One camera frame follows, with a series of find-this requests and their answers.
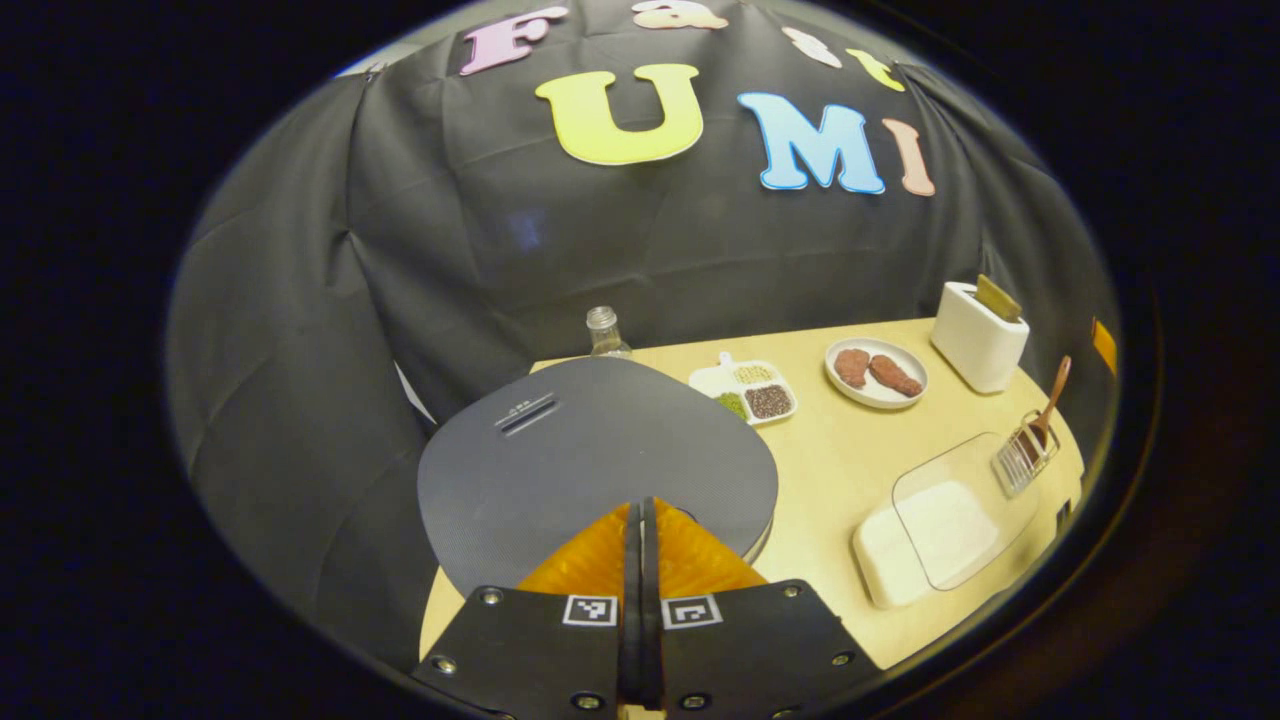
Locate brown toast slice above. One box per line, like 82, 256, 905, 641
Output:
975, 274, 1024, 323

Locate dark grey rice cooker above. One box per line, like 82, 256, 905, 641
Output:
416, 357, 780, 601

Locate black backdrop cloth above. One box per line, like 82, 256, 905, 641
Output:
165, 0, 1121, 671

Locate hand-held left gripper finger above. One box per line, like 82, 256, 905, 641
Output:
412, 500, 643, 720
641, 497, 886, 720

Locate small glass bottle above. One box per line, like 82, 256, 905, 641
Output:
585, 306, 634, 360

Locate brown wooden spoon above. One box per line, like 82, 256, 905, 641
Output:
1028, 355, 1073, 451

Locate round white plate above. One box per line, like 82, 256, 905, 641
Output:
824, 337, 930, 411

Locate metal wire chopstick holder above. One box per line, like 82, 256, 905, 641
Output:
992, 410, 1061, 498

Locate white toaster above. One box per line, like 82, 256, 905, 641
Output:
930, 281, 1031, 395

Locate white divided dish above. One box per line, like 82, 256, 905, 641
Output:
688, 351, 799, 428

